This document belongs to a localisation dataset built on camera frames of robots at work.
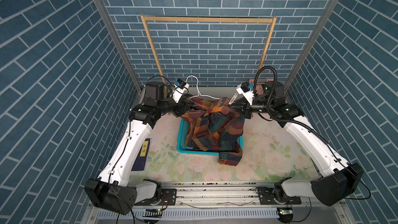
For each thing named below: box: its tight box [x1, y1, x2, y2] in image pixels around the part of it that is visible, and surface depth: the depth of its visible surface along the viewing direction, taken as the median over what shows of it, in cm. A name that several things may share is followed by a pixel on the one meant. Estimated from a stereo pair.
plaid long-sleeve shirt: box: [180, 96, 246, 166], surface depth 81 cm
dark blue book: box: [131, 138, 151, 172], surface depth 88 cm
